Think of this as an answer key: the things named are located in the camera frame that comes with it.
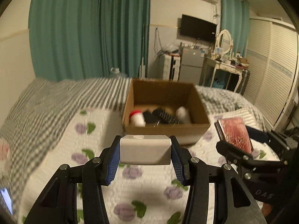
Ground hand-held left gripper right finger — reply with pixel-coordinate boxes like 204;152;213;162
169;135;267;224

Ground narrow teal curtain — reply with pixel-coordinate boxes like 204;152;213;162
221;0;250;59

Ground blurred pink object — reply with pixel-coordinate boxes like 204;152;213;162
0;142;11;161

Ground floral quilted bed cover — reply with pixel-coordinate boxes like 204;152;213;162
17;108;281;224

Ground white louvred wardrobe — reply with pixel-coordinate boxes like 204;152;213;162
243;16;299;126

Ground large water bottle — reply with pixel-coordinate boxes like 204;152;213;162
110;67;128;78

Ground small grey fridge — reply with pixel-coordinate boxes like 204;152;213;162
179;47;206;84

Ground white mop pole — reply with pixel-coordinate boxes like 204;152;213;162
139;56;146;78

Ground black remote control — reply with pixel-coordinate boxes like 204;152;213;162
154;107;180;125

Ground black wall television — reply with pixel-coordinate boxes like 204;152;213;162
180;14;218;44

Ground white rectangular charger block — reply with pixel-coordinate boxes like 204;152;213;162
119;135;173;166

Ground white cylindrical plug device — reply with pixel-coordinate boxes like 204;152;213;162
175;107;193;123

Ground cardboard box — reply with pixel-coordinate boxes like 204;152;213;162
122;79;211;145

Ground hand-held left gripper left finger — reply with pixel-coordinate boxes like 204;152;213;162
23;135;122;224

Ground grey checked bed sheet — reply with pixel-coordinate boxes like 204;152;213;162
0;77;267;215

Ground dark grey plug charger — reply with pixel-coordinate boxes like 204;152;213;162
143;111;161;125

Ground hanging wall cables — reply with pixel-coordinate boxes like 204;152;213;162
154;27;164;55

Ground oval white-framed mirror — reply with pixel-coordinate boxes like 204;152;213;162
216;29;234;56

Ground glowing screen device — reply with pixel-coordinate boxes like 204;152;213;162
0;188;13;215

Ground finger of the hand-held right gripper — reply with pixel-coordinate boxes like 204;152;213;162
245;125;290;150
215;141;282;169

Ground white bottle with red cap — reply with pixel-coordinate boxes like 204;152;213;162
129;110;146;127

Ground red patterned case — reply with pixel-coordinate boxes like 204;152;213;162
214;117;255;154

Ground white dressing table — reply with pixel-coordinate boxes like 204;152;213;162
202;56;250;94

